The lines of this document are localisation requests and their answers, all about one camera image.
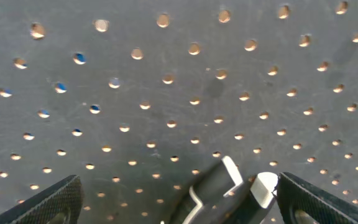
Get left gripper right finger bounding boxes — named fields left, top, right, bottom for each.
left=276, top=171, right=358, bottom=224

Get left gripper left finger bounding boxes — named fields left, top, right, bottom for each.
left=0, top=174, right=85, bottom=224

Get pliers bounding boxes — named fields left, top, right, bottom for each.
left=160, top=155, right=279, bottom=224

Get black pegboard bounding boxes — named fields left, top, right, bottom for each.
left=0, top=0, right=358, bottom=224

